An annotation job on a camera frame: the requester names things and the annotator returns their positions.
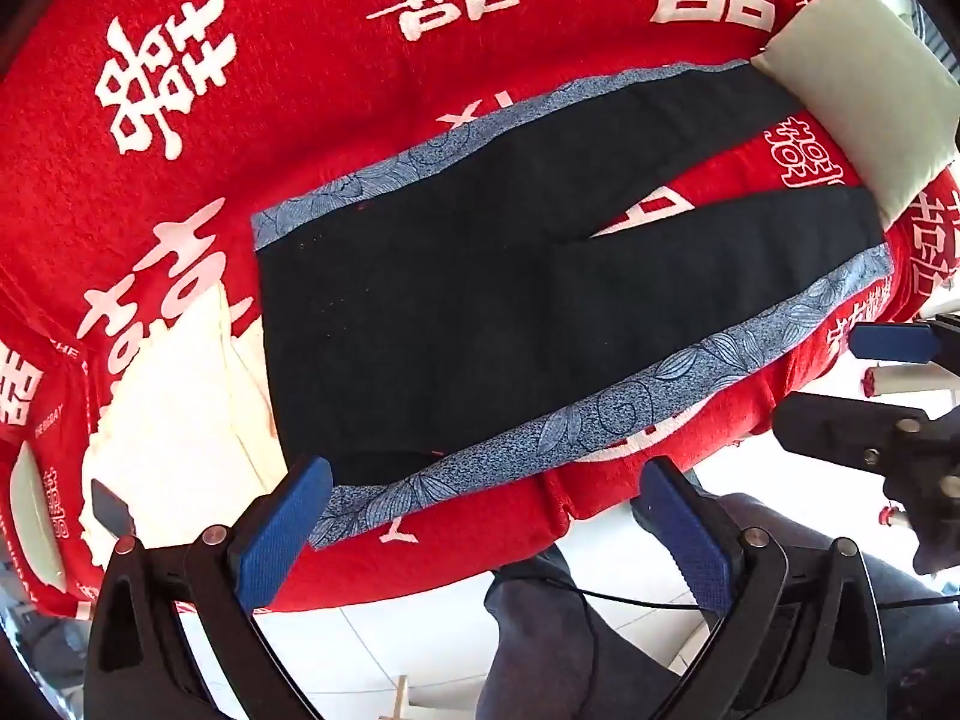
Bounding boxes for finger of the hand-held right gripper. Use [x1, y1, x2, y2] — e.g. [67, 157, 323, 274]
[775, 390, 935, 467]
[851, 315, 960, 365]

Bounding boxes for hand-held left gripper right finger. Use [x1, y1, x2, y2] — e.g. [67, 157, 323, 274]
[640, 456, 912, 720]

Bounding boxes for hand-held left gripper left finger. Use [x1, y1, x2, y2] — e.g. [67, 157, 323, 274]
[82, 455, 335, 720]

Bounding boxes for black pants with floral stripes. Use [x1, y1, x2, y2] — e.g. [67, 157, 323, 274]
[251, 58, 893, 552]

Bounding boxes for white roll with red end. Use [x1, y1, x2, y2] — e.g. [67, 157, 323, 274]
[862, 364, 960, 400]

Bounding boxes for cream cloth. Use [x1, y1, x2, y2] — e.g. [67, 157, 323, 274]
[79, 281, 293, 563]

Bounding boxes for person's leg in jeans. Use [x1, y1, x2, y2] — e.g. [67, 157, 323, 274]
[634, 491, 960, 720]
[481, 544, 676, 720]

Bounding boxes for white pillow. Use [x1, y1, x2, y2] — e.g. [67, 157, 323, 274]
[750, 0, 960, 230]

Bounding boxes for red printed blanket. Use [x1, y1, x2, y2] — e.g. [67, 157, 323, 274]
[0, 0, 960, 623]

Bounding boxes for black cable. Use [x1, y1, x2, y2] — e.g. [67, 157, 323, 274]
[517, 574, 960, 691]

